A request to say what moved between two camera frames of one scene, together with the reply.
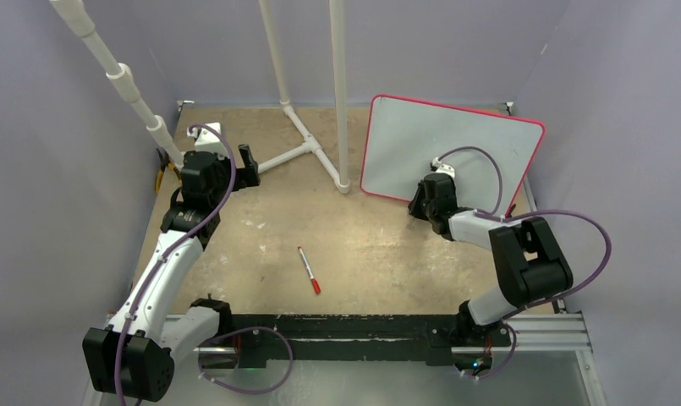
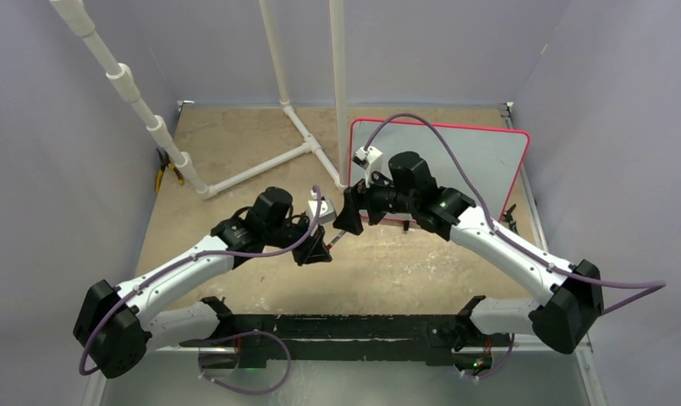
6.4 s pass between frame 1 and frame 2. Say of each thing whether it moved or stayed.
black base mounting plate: stayed
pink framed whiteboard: moved
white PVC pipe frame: stayed
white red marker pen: moved
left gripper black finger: moved
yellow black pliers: stayed
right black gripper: moved
